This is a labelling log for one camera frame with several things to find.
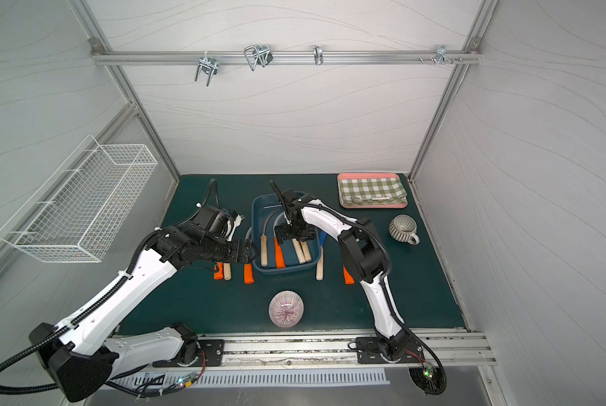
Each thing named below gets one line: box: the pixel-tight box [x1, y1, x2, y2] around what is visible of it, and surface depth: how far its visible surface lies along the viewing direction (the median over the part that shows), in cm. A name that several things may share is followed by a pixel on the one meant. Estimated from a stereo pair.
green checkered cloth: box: [336, 173, 408, 208], surface depth 117 cm
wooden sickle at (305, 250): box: [299, 241, 313, 263], surface depth 95 cm
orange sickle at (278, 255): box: [272, 226, 287, 269], surface depth 94 cm
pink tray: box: [336, 172, 408, 209], surface depth 117 cm
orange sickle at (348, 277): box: [342, 265, 356, 286], surface depth 88 cm
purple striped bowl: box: [268, 290, 304, 329], surface depth 82 cm
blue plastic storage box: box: [251, 192, 321, 275], surface depth 97 cm
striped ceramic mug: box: [388, 213, 420, 246], surface depth 98 cm
